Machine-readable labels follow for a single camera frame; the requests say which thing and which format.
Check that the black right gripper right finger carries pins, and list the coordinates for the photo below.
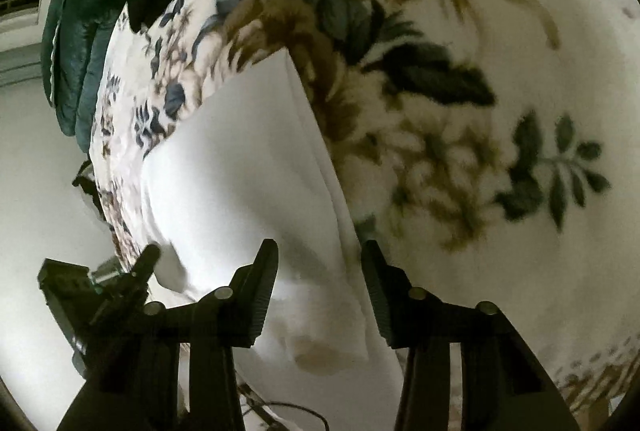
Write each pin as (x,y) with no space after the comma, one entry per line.
(504,386)

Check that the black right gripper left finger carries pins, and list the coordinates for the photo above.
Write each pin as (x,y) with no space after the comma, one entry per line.
(230,317)

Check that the white small garment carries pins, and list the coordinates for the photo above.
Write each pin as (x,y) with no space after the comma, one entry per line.
(248,165)

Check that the dark green folded quilt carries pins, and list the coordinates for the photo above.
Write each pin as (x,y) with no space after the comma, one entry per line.
(74,41)

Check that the floral bed blanket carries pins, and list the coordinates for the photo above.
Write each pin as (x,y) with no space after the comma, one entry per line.
(490,147)

